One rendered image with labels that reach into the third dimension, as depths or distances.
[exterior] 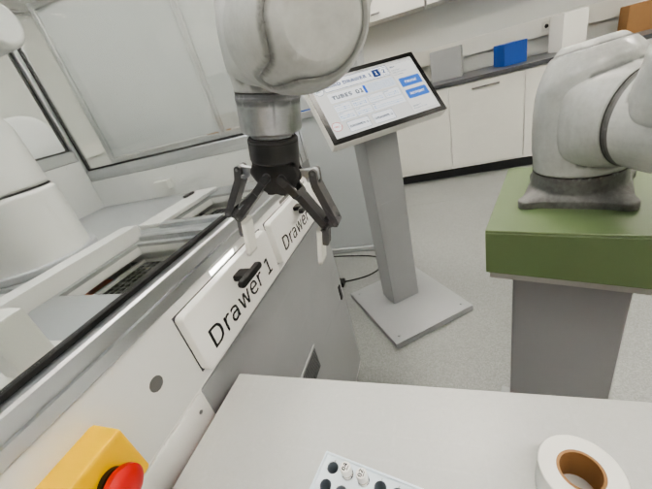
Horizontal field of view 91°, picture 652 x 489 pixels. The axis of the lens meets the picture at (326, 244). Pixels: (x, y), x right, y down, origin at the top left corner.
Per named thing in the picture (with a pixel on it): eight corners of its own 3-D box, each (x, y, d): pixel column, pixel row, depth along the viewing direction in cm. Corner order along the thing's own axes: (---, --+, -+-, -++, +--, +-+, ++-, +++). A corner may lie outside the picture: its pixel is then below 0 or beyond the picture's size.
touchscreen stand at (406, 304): (472, 309, 162) (463, 92, 117) (397, 348, 152) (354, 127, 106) (413, 269, 205) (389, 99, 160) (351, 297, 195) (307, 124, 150)
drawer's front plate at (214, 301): (279, 270, 76) (265, 228, 71) (211, 371, 52) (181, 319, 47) (274, 270, 76) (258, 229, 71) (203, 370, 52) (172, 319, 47)
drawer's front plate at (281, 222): (317, 213, 102) (309, 180, 97) (283, 264, 78) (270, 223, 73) (312, 214, 102) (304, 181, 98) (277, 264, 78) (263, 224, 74)
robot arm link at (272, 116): (252, 88, 49) (257, 129, 52) (220, 95, 42) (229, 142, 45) (309, 87, 47) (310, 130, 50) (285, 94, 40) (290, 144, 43)
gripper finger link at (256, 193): (271, 180, 49) (263, 174, 49) (237, 225, 55) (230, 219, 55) (279, 172, 52) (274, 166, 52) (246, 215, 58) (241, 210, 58)
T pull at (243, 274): (263, 266, 62) (260, 259, 61) (244, 289, 56) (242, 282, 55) (246, 267, 63) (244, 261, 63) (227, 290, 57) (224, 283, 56)
